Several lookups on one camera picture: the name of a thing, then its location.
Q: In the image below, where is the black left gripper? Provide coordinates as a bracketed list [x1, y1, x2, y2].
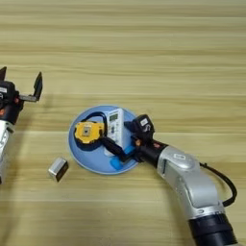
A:
[0, 65, 44, 126]

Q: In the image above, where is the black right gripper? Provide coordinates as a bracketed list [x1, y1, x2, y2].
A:
[101, 120, 170, 168]

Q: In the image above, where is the yellow black tape measure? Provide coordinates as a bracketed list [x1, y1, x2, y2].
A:
[73, 111, 109, 152]

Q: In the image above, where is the small silver black cube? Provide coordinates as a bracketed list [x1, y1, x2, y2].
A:
[47, 156, 70, 184]

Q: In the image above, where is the white remote control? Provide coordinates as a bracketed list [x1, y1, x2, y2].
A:
[104, 108, 125, 158]

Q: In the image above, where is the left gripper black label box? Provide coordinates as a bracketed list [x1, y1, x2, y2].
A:
[0, 80, 17, 101]

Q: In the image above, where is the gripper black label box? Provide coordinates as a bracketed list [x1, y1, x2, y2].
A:
[131, 113, 156, 140]
[0, 80, 17, 101]

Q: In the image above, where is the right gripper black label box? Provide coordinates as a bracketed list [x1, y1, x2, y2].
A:
[131, 113, 156, 140]

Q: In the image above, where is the blue rectangular block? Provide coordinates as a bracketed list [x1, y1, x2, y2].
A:
[109, 145, 135, 171]

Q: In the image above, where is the light blue round plate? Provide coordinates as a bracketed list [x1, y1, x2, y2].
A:
[67, 105, 139, 176]

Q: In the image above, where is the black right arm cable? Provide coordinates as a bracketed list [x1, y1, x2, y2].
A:
[199, 161, 238, 208]

